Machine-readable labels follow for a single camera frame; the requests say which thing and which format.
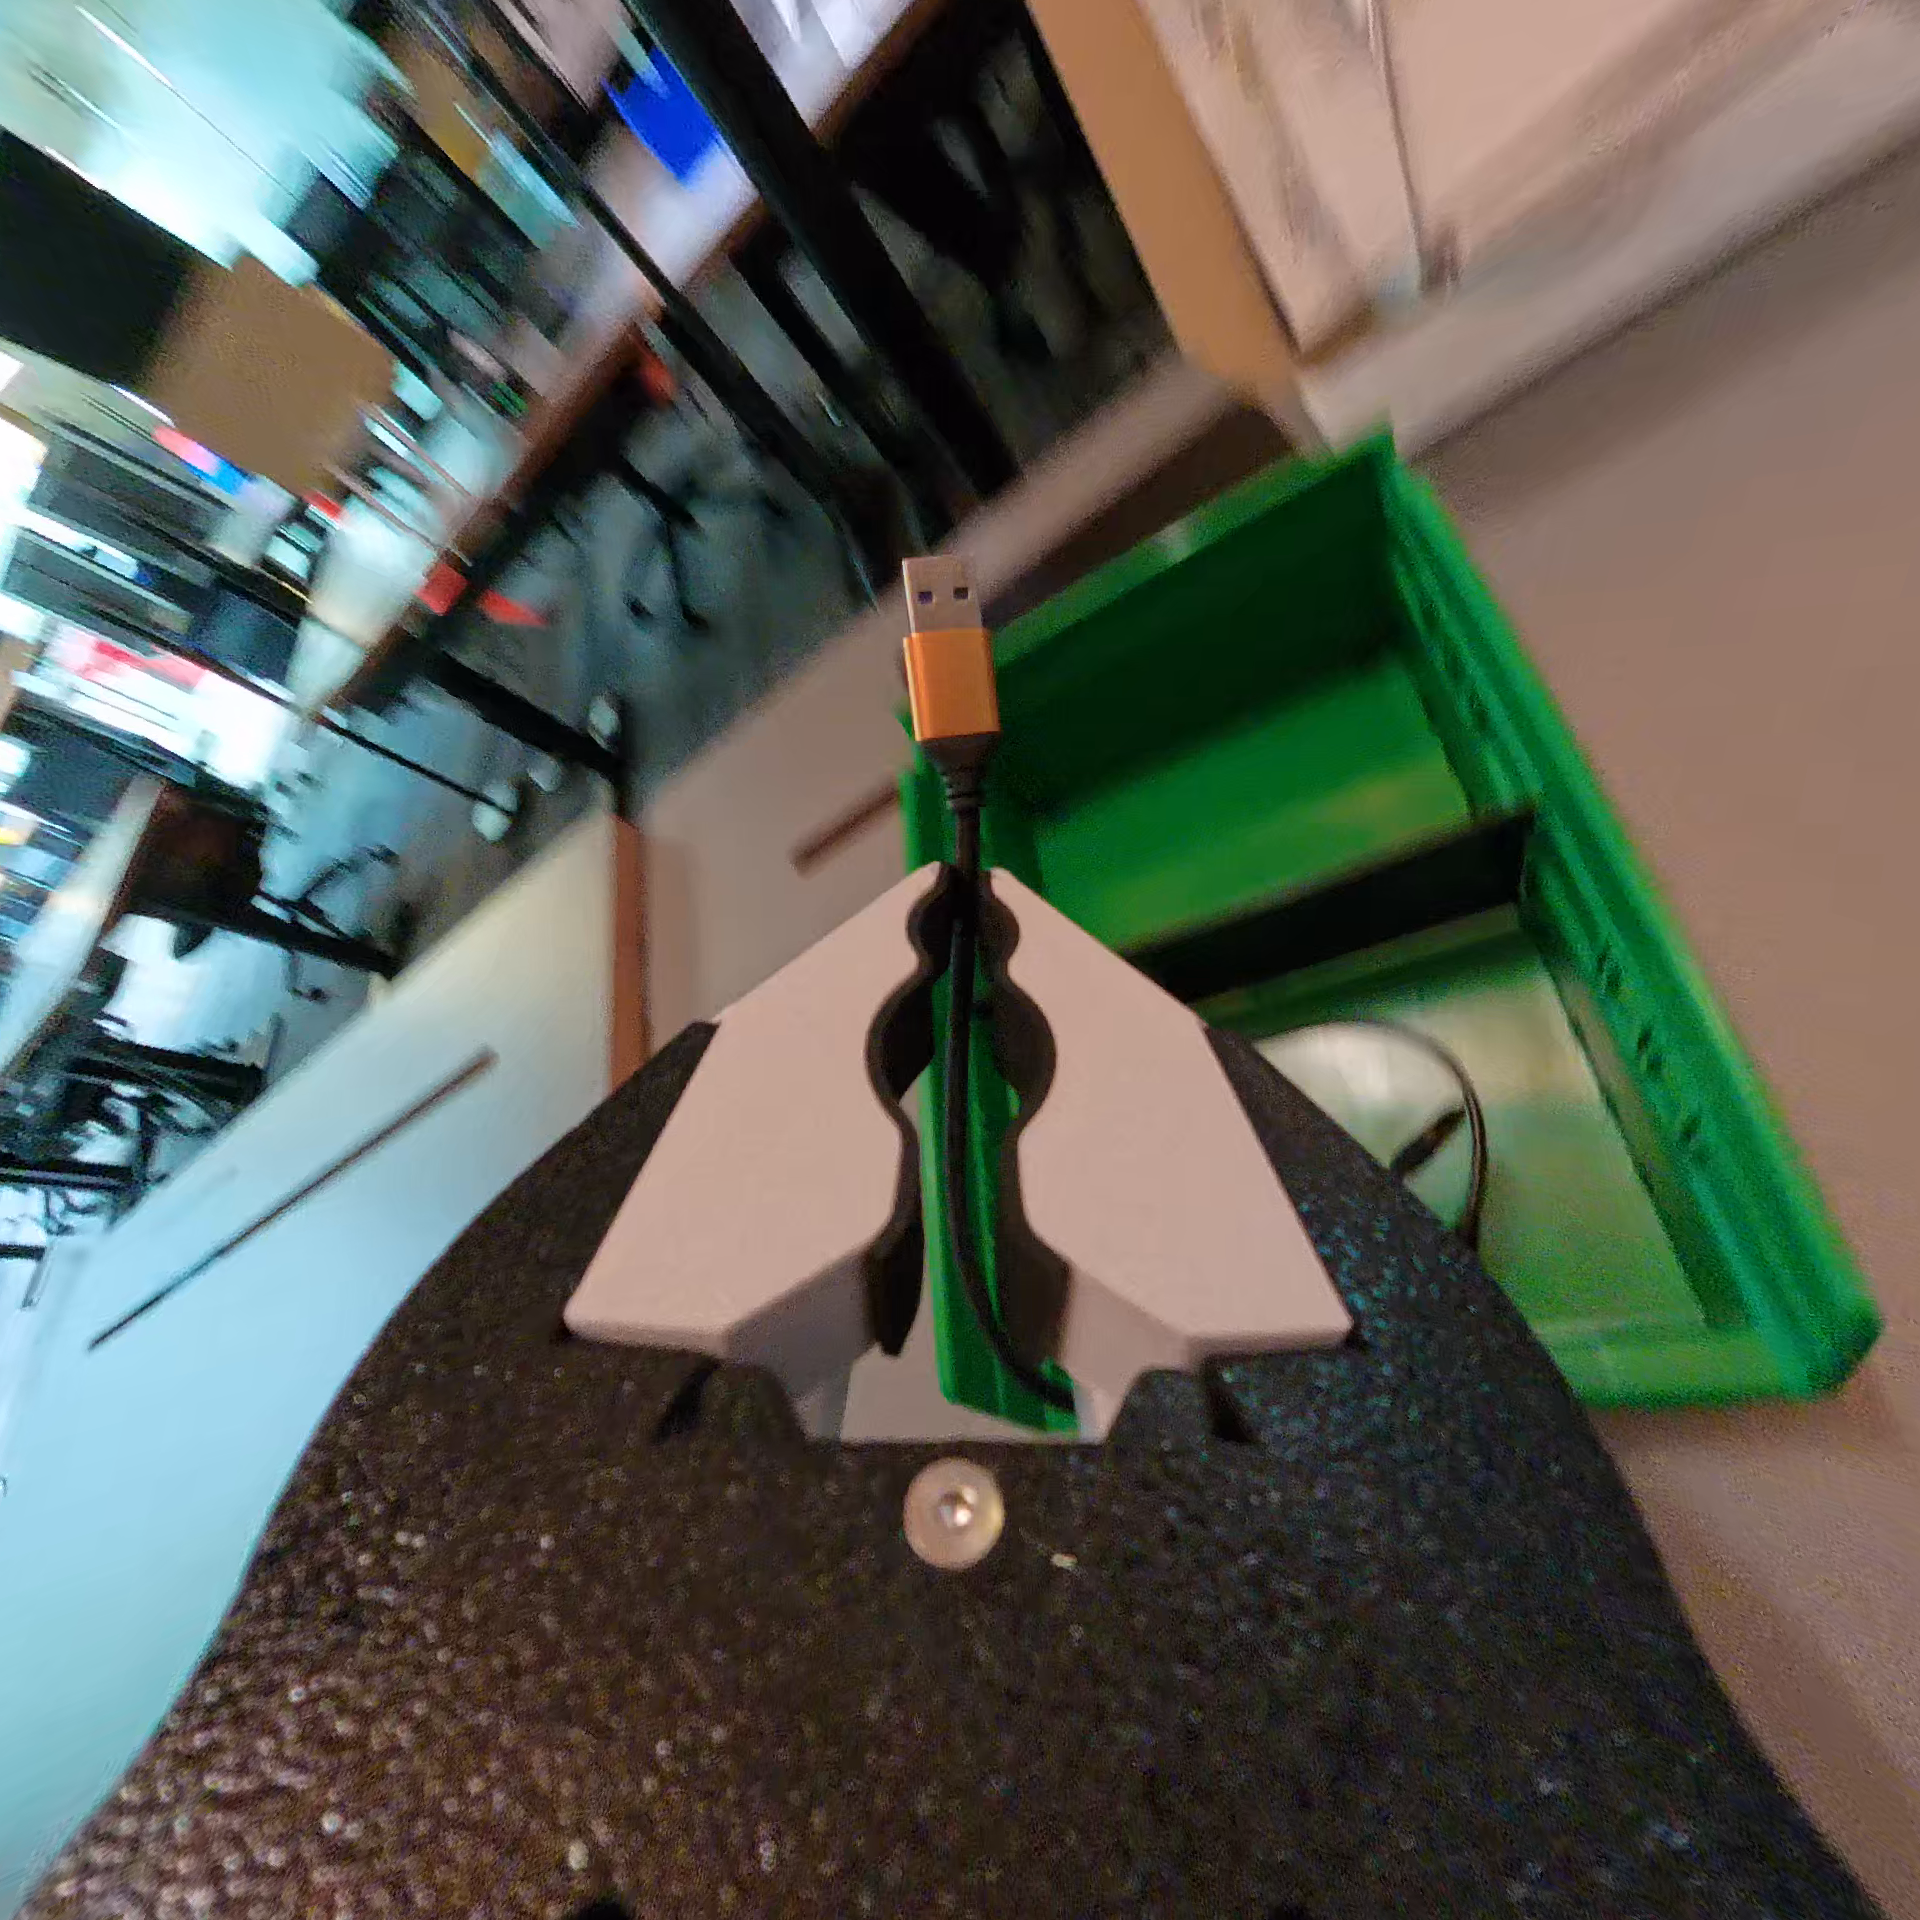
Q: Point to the black metal shelving rack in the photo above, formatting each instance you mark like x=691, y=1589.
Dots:
x=932, y=300

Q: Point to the green plastic bin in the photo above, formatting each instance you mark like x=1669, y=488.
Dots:
x=1290, y=779

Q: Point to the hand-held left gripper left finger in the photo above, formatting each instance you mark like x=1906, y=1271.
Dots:
x=735, y=1185

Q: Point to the pale round object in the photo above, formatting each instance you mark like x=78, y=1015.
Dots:
x=1343, y=1072

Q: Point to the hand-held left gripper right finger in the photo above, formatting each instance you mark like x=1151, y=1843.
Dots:
x=1185, y=1201

